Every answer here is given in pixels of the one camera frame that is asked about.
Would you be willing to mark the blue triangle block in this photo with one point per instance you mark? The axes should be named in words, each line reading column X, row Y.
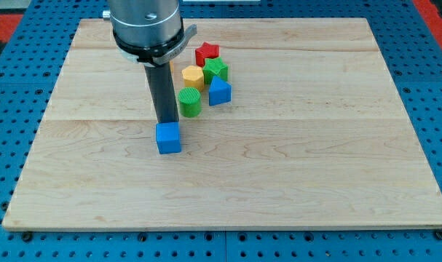
column 219, row 92

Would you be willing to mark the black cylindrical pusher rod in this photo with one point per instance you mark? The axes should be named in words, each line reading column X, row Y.
column 162, row 92

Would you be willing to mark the red star block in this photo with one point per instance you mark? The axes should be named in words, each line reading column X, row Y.
column 206, row 50

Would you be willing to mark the yellow heptagon block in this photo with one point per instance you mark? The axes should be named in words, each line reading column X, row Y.
column 193, row 76

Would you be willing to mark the wooden board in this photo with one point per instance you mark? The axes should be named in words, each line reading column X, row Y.
column 315, row 137

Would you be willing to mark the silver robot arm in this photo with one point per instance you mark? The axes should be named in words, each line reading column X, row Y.
column 150, row 30

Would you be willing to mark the green star block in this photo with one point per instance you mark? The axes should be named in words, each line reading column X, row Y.
column 215, row 67

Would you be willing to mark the blue cube block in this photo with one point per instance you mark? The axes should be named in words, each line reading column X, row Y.
column 168, row 138

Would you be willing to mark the green cylinder block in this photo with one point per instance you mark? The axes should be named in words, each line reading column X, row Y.
column 190, row 102

